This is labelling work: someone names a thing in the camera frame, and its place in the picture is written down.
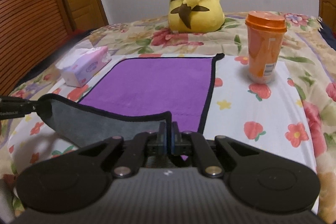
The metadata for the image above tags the purple and grey towel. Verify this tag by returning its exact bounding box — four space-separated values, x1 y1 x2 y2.
37 53 224 148

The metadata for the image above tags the pink tissue box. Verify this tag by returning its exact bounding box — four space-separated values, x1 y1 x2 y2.
55 46 111 88

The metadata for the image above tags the brown wooden slatted door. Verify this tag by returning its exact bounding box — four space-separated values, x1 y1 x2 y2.
1 0 72 95

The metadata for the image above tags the orange plastic cup with lid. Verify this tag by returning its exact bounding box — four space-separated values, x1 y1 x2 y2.
245 11 287 84

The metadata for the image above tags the brown wooden cabinet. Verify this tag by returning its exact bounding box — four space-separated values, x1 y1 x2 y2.
319 0 336 32

